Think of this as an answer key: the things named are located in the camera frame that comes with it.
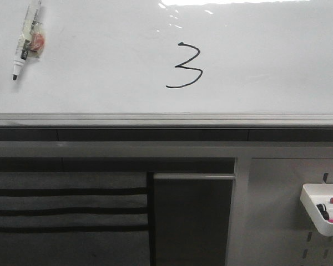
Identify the white black-tipped whiteboard marker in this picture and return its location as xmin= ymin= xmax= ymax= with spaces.
xmin=12 ymin=1 xmax=42 ymax=81

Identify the dark grey cabinet panel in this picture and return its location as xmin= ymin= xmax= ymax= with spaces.
xmin=154 ymin=173 xmax=233 ymax=265

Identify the grey pegboard panel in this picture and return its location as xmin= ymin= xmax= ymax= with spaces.
xmin=243 ymin=158 xmax=333 ymax=265

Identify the grey slatted shelf unit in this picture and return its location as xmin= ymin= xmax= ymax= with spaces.
xmin=0 ymin=172 xmax=155 ymax=265

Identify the black-capped marker in tray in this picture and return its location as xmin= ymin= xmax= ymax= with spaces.
xmin=316 ymin=203 xmax=333 ymax=212

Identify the white plastic marker tray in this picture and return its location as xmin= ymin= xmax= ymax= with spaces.
xmin=300 ymin=183 xmax=333 ymax=237

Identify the white whiteboard with grey frame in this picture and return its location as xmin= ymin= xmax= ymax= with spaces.
xmin=0 ymin=1 xmax=333 ymax=127

